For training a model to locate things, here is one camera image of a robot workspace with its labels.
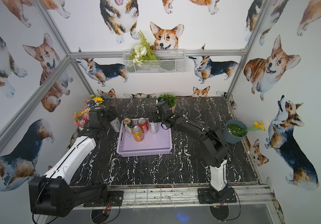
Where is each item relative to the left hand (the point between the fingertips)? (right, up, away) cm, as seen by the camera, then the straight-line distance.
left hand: (107, 107), depth 82 cm
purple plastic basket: (+30, -25, +15) cm, 42 cm away
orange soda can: (+16, -17, +7) cm, 24 cm away
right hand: (+29, -1, +9) cm, 30 cm away
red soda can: (+19, -11, +11) cm, 25 cm away
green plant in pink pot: (+37, +6, +19) cm, 42 cm away
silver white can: (+26, -13, +11) cm, 31 cm away
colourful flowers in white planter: (-20, -7, +9) cm, 23 cm away
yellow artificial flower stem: (+88, -11, -1) cm, 88 cm away
